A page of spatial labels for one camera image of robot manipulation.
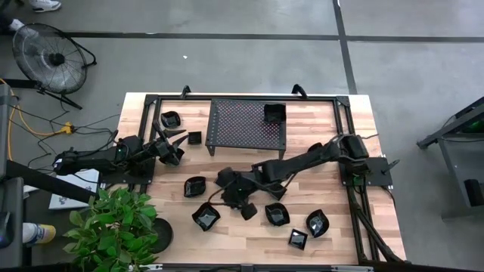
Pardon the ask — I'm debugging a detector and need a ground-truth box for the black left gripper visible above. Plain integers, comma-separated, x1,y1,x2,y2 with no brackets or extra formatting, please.
153,119,190,167

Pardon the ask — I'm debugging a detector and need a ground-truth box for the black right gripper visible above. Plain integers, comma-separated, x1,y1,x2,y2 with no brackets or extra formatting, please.
209,187,259,222

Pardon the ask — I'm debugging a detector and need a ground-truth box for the black four-pointed plate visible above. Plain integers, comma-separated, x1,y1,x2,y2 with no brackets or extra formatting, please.
191,202,222,233

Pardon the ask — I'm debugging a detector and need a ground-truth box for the black round plate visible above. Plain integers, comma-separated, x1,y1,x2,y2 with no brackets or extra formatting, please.
264,202,291,227

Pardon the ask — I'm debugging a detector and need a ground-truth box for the deep black square plate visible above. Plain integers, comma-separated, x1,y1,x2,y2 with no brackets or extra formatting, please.
263,103,287,125

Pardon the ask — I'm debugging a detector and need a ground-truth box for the black oval mini plate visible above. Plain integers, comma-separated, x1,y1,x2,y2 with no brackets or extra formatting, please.
160,110,182,129

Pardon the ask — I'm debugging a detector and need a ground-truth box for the black perforated metal shelf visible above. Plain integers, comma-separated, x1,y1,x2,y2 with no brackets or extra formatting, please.
205,97,287,160

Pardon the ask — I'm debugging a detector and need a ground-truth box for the large green potted plant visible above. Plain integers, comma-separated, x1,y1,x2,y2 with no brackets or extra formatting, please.
62,187,174,272

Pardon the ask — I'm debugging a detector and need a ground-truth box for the white printed sheet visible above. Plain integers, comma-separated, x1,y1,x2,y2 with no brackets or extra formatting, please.
48,168,100,211

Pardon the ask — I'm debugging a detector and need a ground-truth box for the black diagonal beam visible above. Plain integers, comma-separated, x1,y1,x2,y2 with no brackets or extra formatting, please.
4,160,96,204

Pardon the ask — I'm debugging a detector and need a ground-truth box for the black floor fan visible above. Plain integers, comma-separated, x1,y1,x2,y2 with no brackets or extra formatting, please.
11,22,98,111

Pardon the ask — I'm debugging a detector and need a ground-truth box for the white yellow spray can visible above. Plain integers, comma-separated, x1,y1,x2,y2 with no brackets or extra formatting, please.
21,222,57,245

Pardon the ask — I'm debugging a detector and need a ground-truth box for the grey equipment cart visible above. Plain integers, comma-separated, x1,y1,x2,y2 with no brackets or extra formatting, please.
0,83,24,270

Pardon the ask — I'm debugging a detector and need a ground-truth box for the person's white shoe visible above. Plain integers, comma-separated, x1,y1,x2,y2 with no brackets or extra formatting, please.
7,17,27,33
28,0,62,12

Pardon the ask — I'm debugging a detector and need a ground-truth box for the black box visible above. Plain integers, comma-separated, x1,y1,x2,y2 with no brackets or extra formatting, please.
464,178,484,208

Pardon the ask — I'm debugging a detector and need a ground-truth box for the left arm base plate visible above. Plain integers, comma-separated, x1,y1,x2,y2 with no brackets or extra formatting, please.
98,156,157,187

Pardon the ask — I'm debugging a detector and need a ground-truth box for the black floor cable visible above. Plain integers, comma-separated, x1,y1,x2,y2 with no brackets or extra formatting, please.
73,112,122,131

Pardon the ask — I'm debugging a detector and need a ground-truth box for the black metal table frame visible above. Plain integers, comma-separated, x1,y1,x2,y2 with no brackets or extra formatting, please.
138,83,408,265

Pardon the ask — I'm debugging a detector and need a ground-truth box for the yellow extension cord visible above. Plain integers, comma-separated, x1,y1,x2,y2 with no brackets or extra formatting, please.
0,77,76,162

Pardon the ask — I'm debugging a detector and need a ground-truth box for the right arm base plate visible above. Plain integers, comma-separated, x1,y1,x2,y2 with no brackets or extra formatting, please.
339,156,394,188

